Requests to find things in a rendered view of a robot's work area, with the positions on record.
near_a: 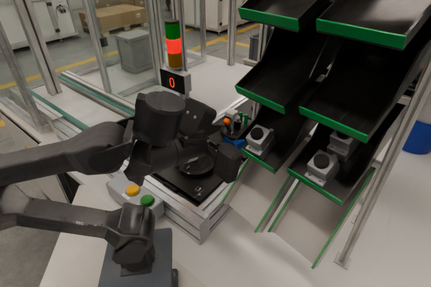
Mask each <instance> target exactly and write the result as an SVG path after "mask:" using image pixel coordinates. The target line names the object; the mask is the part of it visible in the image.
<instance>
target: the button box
mask: <svg viewBox="0 0 431 287"><path fill-rule="evenodd" d="M129 185H137V184H135V183H134V182H132V181H129V180H128V178H127V177H126V176H125V174H124V172H121V173H120V174H118V175H117V176H115V177H114V178H112V179H111V180H109V181H108V182H106V187H107V190H108V193H109V195H110V196H111V197H113V198H114V199H115V200H116V201H117V202H119V203H120V204H121V205H123V203H125V202H129V203H132V204H137V205H142V204H141V203H140V199H141V197H143V196H144V195H152V196H153V199H154V201H153V203H152V205H150V206H145V207H147V208H149V209H152V212H153V213H154V214H155V216H156V219H155V220H157V219H158V218H159V217H160V216H161V215H163V214H164V213H165V210H164V203H163V200H162V199H160V198H159V197H157V196H156V195H155V194H153V193H152V192H150V191H149V190H148V189H146V188H144V187H143V186H139V192H138V193H137V194H135V195H128V194H127V192H126V189H127V187H129Z"/></svg>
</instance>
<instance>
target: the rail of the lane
mask: <svg viewBox="0 0 431 287"><path fill-rule="evenodd" d="M51 123H52V125H53V127H54V130H55V133H56V134H57V137H58V139H59V140H61V141H64V140H68V139H70V138H72V137H74V136H76V135H77V134H78V133H80V132H82V130H80V129H78V128H77V127H76V126H74V125H72V124H71V123H70V122H68V121H66V120H65V119H63V118H61V117H58V118H57V120H55V119H54V120H52V121H51ZM128 164H129V161H127V160H124V163H123V165H122V167H121V168H120V169H119V170H118V171H117V172H114V173H111V174H106V175H107V176H108V177H110V178H111V179H112V178H114V177H115V176H117V175H118V174H120V173H121V172H123V171H124V170H125V169H126V167H127V166H128ZM142 186H143V187H144V188H146V189H148V190H149V191H150V192H152V193H153V194H155V195H156V196H157V197H159V198H160V199H162V200H163V203H164V210H165V213H164V214H163V215H161V217H163V218H164V219H166V220H167V221H168V222H169V223H171V224H172V225H173V226H175V227H176V228H177V229H179V230H180V231H181V232H183V233H184V234H186V235H187V236H188V237H189V238H191V239H192V240H194V241H195V242H196V243H197V244H199V245H202V244H203V242H204V241H205V240H206V239H207V238H208V237H209V236H210V217H209V215H208V214H207V213H205V212H204V211H202V210H201V209H199V208H198V207H196V206H195V205H193V204H192V203H190V202H189V201H187V200H186V199H184V198H183V197H181V196H180V195H178V194H177V193H178V189H176V188H175V187H173V186H172V185H170V184H169V183H167V182H165V181H164V182H163V184H162V183H160V182H158V181H157V180H156V179H154V178H152V177H151V176H149V175H148V176H145V178H144V183H143V185H142Z"/></svg>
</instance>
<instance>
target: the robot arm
mask: <svg viewBox="0 0 431 287"><path fill-rule="evenodd" d="M216 115H217V112H216V111H215V109H213V108H211V107H209V106H207V105H206V104H204V103H202V102H199V101H197V100H195V99H192V98H191V97H188V98H185V99H182V98H181V97H180V96H178V95H176V94H174V93H172V92H168V91H164V90H163V91H162V92H159V91H157V92H150V93H148V94H143V93H138V95H137V98H136V101H135V114H134V115H132V116H130V117H127V118H125V119H122V120H118V121H116V122H112V121H106V122H102V123H100V124H97V125H95V126H92V127H89V128H87V129H85V130H83V131H82V132H80V133H78V134H77V135H76V136H74V137H72V138H70V139H68V140H64V141H61V142H55V143H50V144H46V145H41V146H38V147H32V148H29V149H23V150H19V151H14V152H9V153H5V154H0V231H2V230H5V229H9V228H11V227H15V226H21V227H29V228H34V229H43V230H48V231H56V232H61V233H69V234H77V235H82V236H91V237H96V238H102V239H105V240H106V241H107V242H108V243H109V244H110V245H111V246H112V247H113V248H114V253H113V256H112V260H113V261H114V262H115V263H116V264H120V265H121V269H120V276H121V277H124V276H130V275H140V274H149V273H151V272H152V266H153V263H154V261H155V248H154V243H153V237H154V230H155V219H156V216H155V214H154V213H153V212H152V209H149V208H147V207H144V206H145V205H137V204H132V203H129V202H125V203H123V207H122V208H119V209H116V210H113V211H108V210H103V209H97V208H90V207H86V206H79V205H75V204H68V203H64V202H56V201H50V200H45V199H39V198H34V197H29V196H27V195H26V194H25V193H24V192H23V191H22V190H21V189H20V188H18V187H17V186H16V185H14V183H20V182H23V181H29V180H32V179H38V178H41V177H47V176H53V175H56V174H62V173H65V172H74V171H77V172H80V173H82V174H85V175H88V176H91V175H100V174H111V173H114V172H117V171H118V170H119V169H120V168H121V167H122V165H123V163H124V160H126V159H127V158H129V157H130V160H129V164H128V166H127V167H126V169H125V170H124V171H123V172H124V174H125V176H126V177H127V178H128V180H129V181H132V182H134V183H135V184H137V185H138V186H142V185H143V183H144V178H145V176H148V175H150V174H154V173H157V172H160V171H163V170H166V169H169V168H173V167H175V168H176V169H177V170H178V171H180V170H183V168H184V164H185V163H189V162H192V161H193V162H195V163H196V164H197V165H199V164H201V163H202V161H203V157H205V156H206V155H208V156H210V157H211V158H212V159H213V160H214V168H213V173H214V174H216V175H217V176H218V177H220V178H221V179H222V180H223V181H224V182H225V183H227V184H228V183H232V182H234V181H236V179H237V175H238V172H239V168H240V165H241V161H242V157H243V152H242V151H241V150H240V149H241V148H242V146H243V145H244V143H245V140H234V141H231V140H229V139H228V138H227V137H224V141H223V143H218V144H215V143H214V142H213V141H211V140H209V138H210V137H209V136H210V135H212V134H214V133H216V132H217V131H219V130H220V129H221V125H220V124H214V123H212V122H213V120H214V119H215V118H216ZM136 140H137V141H136ZM135 141H136V142H135Z"/></svg>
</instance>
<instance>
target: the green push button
mask: <svg viewBox="0 0 431 287"><path fill-rule="evenodd" d="M153 201H154V199H153V196H152V195H144V196H143V197H141V199H140V203H141V204H142V205H145V206H150V205H152V203H153Z"/></svg>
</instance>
